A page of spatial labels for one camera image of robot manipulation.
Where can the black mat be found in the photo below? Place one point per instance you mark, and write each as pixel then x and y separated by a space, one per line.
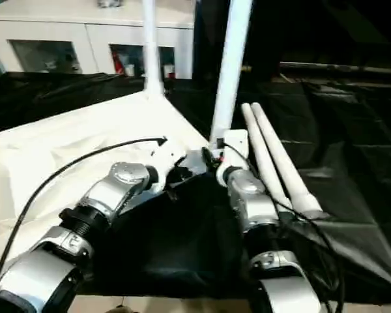
pixel 352 163

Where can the black furniture with gold label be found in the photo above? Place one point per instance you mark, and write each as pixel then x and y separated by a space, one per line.
pixel 326 32

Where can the white plastic table leg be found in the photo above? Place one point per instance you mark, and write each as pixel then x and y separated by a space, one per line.
pixel 151 45
pixel 287 163
pixel 264 153
pixel 229 65

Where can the white plastic table top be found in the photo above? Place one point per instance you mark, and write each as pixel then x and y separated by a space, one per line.
pixel 58 143

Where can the white cabinet with glass doors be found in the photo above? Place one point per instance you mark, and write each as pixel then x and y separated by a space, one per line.
pixel 85 32

